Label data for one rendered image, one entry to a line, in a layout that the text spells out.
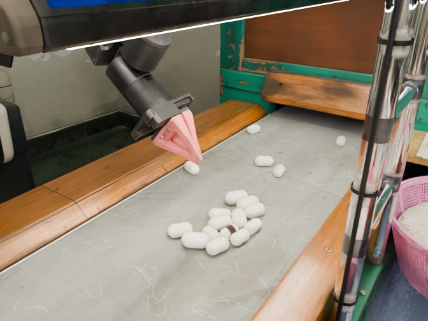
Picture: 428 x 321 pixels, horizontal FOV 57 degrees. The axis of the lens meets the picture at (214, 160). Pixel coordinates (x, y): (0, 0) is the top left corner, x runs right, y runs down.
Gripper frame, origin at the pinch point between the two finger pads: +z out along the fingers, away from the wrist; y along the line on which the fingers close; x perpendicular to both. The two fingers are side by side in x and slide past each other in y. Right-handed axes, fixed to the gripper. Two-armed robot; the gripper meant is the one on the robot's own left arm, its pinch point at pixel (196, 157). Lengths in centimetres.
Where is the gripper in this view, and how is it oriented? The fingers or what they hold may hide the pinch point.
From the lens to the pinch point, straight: 61.1
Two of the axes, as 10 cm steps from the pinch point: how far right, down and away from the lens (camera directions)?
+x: -5.3, 5.2, 6.7
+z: 6.3, 7.7, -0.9
